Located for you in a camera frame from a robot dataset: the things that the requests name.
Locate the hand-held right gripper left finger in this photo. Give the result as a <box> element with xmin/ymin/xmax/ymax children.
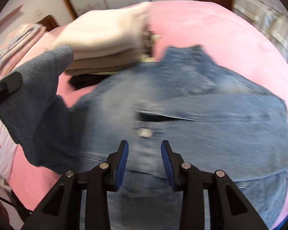
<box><xmin>20</xmin><ymin>140</ymin><xmax>129</xmax><ymax>230</ymax></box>

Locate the floral pillow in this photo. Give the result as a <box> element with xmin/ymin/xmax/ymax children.
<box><xmin>0</xmin><ymin>24</ymin><xmax>47</xmax><ymax>87</ymax></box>

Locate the pink plush blanket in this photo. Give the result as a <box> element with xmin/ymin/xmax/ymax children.
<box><xmin>8</xmin><ymin>0</ymin><xmax>288</xmax><ymax>230</ymax></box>

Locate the pink wall shelf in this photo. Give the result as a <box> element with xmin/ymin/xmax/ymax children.
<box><xmin>0</xmin><ymin>3</ymin><xmax>24</xmax><ymax>35</ymax></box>

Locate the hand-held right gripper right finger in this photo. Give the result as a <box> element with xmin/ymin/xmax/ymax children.
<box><xmin>161</xmin><ymin>140</ymin><xmax>269</xmax><ymax>230</ymax></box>

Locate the brown folded garment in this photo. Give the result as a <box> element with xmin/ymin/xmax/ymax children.
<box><xmin>65</xmin><ymin>59</ymin><xmax>141</xmax><ymax>76</ymax></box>

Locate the white floral bed sheet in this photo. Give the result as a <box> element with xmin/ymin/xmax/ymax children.
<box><xmin>0</xmin><ymin>117</ymin><xmax>18</xmax><ymax>180</ymax></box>

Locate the black cable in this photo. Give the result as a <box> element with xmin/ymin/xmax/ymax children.
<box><xmin>0</xmin><ymin>192</ymin><xmax>32</xmax><ymax>214</ymax></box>

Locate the dark wooden headboard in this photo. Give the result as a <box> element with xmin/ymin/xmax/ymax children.
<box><xmin>36</xmin><ymin>15</ymin><xmax>60</xmax><ymax>32</ymax></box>

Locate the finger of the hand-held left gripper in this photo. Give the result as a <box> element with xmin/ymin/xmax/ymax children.
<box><xmin>0</xmin><ymin>72</ymin><xmax>23</xmax><ymax>108</ymax></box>

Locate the black folded cloth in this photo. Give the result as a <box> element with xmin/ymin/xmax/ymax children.
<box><xmin>70</xmin><ymin>73</ymin><xmax>113</xmax><ymax>90</ymax></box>

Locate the beige folded garment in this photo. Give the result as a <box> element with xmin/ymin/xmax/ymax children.
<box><xmin>72</xmin><ymin>49</ymin><xmax>144</xmax><ymax>66</ymax></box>

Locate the beige curtain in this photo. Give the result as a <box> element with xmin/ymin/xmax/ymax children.
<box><xmin>233</xmin><ymin>0</ymin><xmax>288</xmax><ymax>77</ymax></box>

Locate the blue denim jacket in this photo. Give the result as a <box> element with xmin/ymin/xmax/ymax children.
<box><xmin>0</xmin><ymin>45</ymin><xmax>288</xmax><ymax>230</ymax></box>

